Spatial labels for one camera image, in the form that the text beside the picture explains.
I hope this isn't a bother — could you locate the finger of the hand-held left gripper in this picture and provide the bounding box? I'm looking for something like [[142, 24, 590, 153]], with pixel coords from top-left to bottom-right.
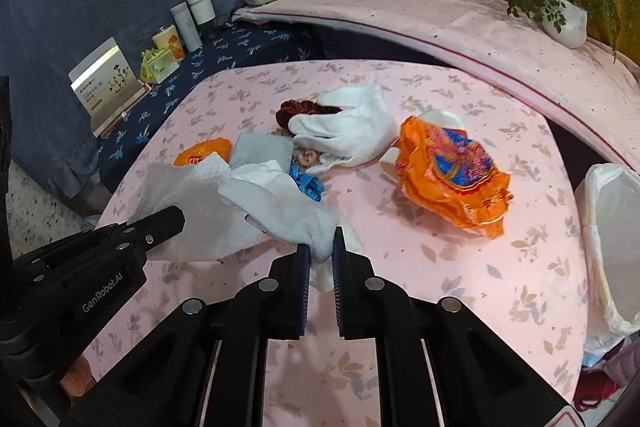
[[92, 206, 187, 258]]

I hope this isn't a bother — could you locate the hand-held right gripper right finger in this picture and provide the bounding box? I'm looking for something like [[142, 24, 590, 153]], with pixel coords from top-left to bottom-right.
[[332, 227, 586, 427]]

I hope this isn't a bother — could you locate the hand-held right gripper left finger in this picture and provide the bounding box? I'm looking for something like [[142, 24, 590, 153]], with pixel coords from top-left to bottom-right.
[[60, 243, 313, 427]]

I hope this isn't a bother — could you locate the white paper towel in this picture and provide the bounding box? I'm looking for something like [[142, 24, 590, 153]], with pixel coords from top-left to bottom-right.
[[127, 152, 366, 293]]

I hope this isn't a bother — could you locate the small orange packet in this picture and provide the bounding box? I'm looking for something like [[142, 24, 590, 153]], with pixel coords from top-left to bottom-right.
[[173, 137, 233, 168]]

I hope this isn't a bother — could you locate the small brown item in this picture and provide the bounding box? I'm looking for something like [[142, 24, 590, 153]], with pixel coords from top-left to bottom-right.
[[292, 147, 323, 168]]

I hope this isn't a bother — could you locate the large orange snack wrapper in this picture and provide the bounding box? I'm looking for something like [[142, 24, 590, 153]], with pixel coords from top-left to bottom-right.
[[394, 116, 513, 240]]

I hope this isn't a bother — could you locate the white cloth glove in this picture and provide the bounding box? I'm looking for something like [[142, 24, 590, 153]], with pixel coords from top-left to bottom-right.
[[287, 83, 398, 170]]

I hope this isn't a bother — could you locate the dark red velvet scrunchie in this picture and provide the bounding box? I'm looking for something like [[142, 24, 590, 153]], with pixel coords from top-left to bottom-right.
[[274, 98, 346, 130]]

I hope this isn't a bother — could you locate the bin with white bag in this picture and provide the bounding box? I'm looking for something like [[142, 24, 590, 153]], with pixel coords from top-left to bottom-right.
[[574, 163, 640, 335]]

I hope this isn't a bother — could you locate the white and gold box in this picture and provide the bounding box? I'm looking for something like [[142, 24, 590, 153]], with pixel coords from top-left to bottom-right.
[[68, 38, 151, 138]]

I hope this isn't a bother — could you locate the yellow green packet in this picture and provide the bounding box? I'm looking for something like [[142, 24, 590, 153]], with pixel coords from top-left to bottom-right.
[[139, 48, 181, 84]]

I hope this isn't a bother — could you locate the cup with orange print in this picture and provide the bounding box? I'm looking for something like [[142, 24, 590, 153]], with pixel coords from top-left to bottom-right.
[[152, 25, 186, 60]]

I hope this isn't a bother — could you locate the navy leaf print sheet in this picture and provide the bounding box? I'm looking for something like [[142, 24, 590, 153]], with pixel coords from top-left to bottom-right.
[[95, 21, 321, 198]]

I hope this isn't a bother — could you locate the tall white bottle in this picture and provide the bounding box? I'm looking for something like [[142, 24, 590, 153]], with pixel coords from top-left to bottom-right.
[[170, 3, 203, 52]]

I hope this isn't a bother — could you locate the white jar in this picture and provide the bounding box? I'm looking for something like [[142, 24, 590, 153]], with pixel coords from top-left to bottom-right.
[[186, 0, 217, 26]]

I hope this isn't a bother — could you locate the red bag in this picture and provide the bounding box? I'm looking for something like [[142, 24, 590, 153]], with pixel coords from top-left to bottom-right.
[[572, 367, 621, 413]]

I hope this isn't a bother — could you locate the pink quilt with red stripe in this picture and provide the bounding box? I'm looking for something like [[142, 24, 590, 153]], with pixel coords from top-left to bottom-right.
[[231, 0, 640, 158]]

